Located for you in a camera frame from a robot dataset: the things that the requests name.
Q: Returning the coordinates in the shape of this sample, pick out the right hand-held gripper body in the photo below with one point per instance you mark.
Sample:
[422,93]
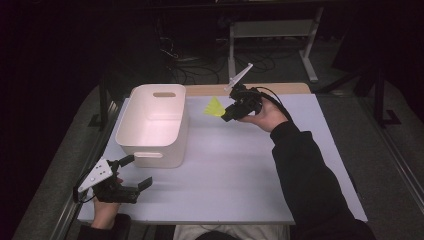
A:
[245,100]

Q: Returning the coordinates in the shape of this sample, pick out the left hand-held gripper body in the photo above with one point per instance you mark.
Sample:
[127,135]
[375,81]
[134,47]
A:
[100,173]

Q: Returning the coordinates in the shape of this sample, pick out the yellow shuttlecock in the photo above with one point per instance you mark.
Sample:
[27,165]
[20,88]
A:
[214,108]

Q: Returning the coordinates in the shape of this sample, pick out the white plastic storage bin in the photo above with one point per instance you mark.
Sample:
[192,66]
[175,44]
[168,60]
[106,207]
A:
[151,130]

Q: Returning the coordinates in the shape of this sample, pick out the person's right hand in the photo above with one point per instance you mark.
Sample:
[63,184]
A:
[268,116]

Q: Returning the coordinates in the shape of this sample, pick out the person's left hand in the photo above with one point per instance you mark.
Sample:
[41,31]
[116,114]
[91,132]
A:
[104,211]

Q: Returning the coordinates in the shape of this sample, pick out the wooden table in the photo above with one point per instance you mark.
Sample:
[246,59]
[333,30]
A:
[206,90]

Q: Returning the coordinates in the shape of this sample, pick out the black metal stand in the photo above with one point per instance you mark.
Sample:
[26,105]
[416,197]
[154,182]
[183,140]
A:
[380,100]
[104,106]

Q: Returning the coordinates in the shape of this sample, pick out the white metal stand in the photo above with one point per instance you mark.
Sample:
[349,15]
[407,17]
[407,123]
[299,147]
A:
[271,29]

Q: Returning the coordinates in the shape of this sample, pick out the metal floor rail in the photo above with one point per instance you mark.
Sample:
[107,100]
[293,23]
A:
[71,206]
[396,160]

